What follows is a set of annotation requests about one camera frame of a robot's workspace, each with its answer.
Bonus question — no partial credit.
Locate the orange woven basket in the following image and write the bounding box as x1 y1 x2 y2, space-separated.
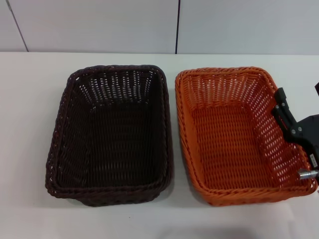
174 65 319 201

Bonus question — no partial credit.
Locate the dark brown woven basket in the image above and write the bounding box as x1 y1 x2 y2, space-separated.
45 64 174 200

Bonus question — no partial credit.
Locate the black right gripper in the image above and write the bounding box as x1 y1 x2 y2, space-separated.
271 80 319 173

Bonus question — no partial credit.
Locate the black cable with silver connector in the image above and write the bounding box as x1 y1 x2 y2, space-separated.
300 168 319 180

